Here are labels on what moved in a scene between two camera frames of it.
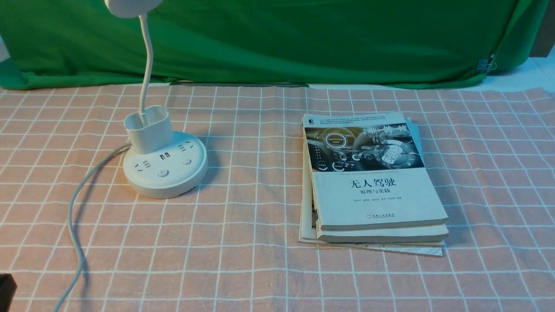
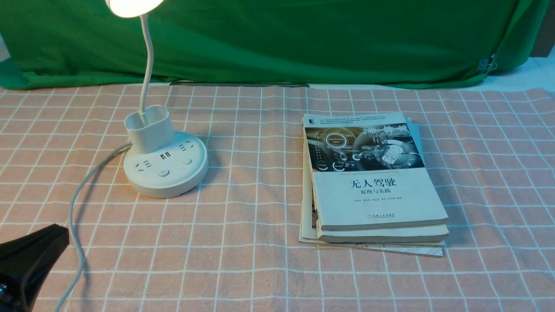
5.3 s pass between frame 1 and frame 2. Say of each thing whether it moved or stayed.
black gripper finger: moved
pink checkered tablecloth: stayed
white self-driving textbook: stayed
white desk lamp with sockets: stayed
